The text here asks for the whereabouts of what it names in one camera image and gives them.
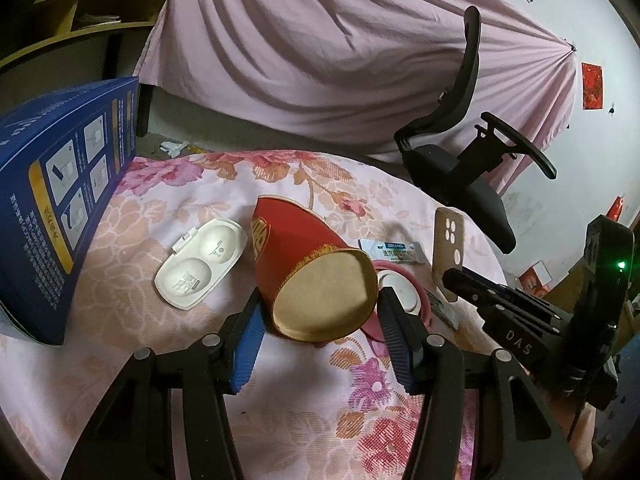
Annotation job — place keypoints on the white egg-shaped plastic case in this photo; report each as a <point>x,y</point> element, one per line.
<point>200,265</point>

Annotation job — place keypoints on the white blue sachet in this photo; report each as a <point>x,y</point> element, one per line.
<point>395,252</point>

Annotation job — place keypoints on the flat stack of papers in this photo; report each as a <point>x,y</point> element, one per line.
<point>97,19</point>

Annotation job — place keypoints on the white paper scrap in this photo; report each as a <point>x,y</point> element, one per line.
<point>172,147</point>

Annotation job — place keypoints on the pink hanging sheet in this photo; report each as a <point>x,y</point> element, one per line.
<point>300,50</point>

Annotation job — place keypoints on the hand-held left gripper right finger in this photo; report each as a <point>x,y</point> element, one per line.
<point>400,345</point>

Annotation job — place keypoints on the black office chair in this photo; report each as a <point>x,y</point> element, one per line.
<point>450,170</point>

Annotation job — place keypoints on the red paper square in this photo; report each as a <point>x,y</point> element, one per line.
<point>592,85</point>

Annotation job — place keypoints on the red paper cup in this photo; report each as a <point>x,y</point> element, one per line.
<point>295,240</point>

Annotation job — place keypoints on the person's right forearm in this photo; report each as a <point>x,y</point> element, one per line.
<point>589,435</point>

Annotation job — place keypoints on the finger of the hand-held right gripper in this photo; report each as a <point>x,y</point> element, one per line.
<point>475,299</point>
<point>500,291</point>

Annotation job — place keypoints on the red white cardboard box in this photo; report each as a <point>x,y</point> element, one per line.
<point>535,280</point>

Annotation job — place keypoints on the blue cardboard box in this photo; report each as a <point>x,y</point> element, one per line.
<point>50,185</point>

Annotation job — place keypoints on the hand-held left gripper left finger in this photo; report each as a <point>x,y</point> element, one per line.
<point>247,345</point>

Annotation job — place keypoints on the wooden shelf desk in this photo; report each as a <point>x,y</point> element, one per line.
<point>55,15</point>

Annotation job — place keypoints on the beige phone case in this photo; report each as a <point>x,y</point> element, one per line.
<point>447,240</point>

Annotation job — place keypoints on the floral blanket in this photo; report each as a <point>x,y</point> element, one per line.
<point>310,410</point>

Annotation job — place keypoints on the red hanging bag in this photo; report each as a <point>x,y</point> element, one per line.
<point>616,207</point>

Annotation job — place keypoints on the white round lid pink rim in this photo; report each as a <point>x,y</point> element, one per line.
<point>400,290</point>

